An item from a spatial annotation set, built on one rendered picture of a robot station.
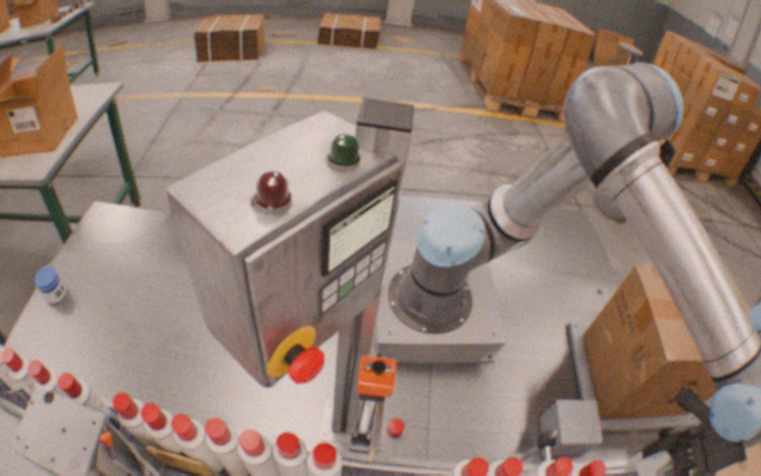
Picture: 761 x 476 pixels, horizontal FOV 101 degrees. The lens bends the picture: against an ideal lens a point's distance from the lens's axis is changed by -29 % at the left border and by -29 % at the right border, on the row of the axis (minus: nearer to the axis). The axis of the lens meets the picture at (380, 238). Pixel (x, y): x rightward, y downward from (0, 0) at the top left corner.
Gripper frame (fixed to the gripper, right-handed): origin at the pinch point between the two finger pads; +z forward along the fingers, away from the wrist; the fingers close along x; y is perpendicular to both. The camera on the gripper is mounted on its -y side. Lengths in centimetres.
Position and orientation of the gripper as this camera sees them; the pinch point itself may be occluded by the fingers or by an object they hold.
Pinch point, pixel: (630, 462)
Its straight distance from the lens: 79.1
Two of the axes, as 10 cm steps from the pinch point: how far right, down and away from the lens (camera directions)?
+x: 8.0, 4.9, 3.5
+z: -5.9, 5.3, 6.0
